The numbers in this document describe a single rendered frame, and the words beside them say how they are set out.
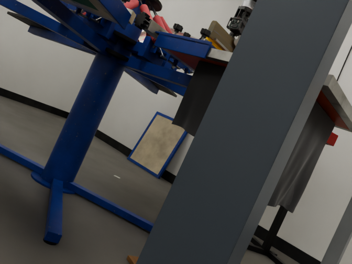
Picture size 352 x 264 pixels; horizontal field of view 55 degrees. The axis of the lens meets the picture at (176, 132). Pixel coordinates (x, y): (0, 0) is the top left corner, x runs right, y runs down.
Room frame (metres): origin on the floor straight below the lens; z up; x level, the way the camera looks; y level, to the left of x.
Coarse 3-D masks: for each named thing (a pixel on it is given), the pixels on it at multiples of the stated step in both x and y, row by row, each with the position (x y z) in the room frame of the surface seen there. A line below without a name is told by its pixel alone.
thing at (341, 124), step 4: (324, 108) 1.29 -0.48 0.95; (328, 112) 1.32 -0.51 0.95; (332, 112) 1.29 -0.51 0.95; (336, 112) 1.26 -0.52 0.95; (332, 116) 1.35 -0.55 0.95; (336, 116) 1.32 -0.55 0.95; (336, 120) 1.39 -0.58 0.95; (340, 120) 1.36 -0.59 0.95; (336, 124) 1.46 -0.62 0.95; (340, 124) 1.42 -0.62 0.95; (344, 124) 1.39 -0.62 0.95; (348, 128) 1.44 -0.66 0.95
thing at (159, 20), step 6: (132, 0) 1.94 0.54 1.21; (126, 6) 1.86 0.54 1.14; (132, 6) 1.92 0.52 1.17; (144, 6) 1.98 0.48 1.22; (84, 12) 2.35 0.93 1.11; (150, 18) 1.92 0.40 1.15; (156, 18) 2.07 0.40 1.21; (162, 18) 2.14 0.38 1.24; (162, 24) 2.05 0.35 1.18; (168, 30) 2.16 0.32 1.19; (150, 36) 1.87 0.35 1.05; (162, 54) 1.80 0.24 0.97
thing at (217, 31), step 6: (210, 24) 1.47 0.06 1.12; (216, 24) 1.45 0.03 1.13; (210, 30) 1.46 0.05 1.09; (216, 30) 1.47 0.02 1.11; (222, 30) 1.50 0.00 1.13; (210, 36) 1.45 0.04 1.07; (216, 36) 1.48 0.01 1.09; (222, 36) 1.51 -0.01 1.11; (228, 36) 1.54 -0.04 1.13; (222, 42) 1.52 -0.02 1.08; (228, 42) 1.55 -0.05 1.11; (228, 48) 1.57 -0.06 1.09; (234, 48) 1.60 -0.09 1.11
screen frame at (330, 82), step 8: (208, 56) 1.31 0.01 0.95; (216, 56) 1.29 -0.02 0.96; (224, 56) 1.27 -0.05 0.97; (184, 64) 1.68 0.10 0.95; (328, 80) 1.01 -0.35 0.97; (336, 80) 1.04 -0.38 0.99; (328, 88) 1.03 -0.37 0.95; (336, 88) 1.06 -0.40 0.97; (328, 96) 1.11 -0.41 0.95; (336, 96) 1.09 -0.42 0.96; (344, 96) 1.14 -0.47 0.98; (336, 104) 1.16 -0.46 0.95; (344, 104) 1.17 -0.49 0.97; (344, 112) 1.21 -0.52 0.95; (344, 120) 1.33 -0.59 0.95; (344, 128) 1.47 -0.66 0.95
